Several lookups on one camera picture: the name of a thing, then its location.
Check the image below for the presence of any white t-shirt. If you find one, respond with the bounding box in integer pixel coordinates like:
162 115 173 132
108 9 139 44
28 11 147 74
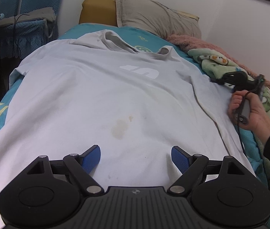
0 29 256 191

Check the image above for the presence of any grey pillow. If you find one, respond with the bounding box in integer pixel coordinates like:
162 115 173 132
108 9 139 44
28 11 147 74
114 0 202 39

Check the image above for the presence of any grey cloth on chair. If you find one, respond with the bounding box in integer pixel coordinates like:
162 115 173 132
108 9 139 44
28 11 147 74
0 7 56 27

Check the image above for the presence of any pink fluffy blanket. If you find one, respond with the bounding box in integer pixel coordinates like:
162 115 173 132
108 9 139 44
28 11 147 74
166 34 270 89

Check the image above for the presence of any blue covered chair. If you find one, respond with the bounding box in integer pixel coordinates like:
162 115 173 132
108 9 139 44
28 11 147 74
0 0 61 59

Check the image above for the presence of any teal smiley bed sheet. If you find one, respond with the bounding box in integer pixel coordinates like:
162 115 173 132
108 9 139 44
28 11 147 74
0 23 266 183

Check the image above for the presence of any right hand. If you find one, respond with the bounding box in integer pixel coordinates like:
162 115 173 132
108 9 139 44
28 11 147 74
228 90 270 144

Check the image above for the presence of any mustard yellow headboard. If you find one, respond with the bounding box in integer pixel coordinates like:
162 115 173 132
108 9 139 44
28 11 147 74
79 0 117 27

